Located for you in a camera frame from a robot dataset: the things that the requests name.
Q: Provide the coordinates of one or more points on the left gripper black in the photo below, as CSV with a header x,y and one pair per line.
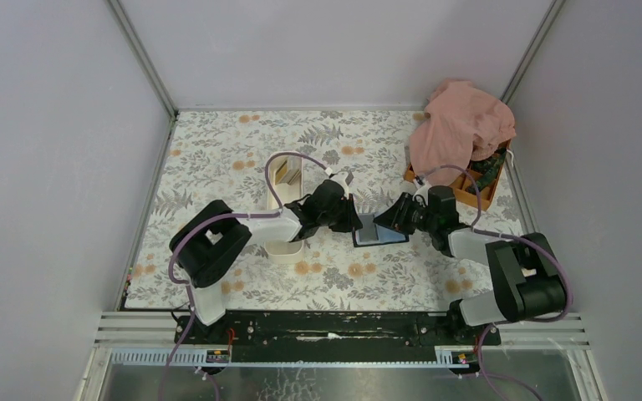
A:
x,y
349,212

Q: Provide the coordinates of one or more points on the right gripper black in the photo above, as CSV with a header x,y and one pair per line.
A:
x,y
397,212

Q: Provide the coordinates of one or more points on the grey credit card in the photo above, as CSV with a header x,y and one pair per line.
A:
x,y
368,232

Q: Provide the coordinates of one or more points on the cream plastic oblong tray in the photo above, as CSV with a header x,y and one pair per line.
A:
x,y
279,248

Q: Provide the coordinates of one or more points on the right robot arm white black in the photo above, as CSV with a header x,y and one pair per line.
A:
x,y
527,281

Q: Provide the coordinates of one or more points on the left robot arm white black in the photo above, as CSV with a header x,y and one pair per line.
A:
x,y
208,246

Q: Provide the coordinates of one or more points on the wooden organizer box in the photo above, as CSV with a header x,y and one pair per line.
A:
x,y
479,186

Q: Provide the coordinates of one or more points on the pink cloth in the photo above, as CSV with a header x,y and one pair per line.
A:
x,y
462,124

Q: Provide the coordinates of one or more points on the floral patterned table mat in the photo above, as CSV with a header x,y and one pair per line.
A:
x,y
221,155

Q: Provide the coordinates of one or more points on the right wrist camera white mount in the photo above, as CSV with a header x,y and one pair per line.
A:
x,y
421,191

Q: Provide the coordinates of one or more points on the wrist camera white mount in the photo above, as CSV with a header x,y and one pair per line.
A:
x,y
421,191
344,178

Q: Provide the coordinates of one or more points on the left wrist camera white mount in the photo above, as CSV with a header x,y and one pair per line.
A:
x,y
344,178

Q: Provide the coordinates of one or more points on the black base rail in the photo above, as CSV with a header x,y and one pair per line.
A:
x,y
334,337

